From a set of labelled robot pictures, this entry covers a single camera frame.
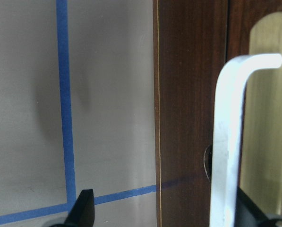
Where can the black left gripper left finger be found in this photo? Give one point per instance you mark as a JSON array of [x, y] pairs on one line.
[[82, 213]]

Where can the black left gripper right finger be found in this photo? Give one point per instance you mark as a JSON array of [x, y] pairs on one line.
[[248, 214]]

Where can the light wood drawer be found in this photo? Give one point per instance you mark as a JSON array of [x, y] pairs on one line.
[[255, 26]]

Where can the white metal drawer handle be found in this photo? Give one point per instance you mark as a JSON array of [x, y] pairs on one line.
[[228, 112]]

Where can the dark brown wooden cabinet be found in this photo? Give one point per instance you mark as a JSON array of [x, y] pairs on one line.
[[193, 39]]

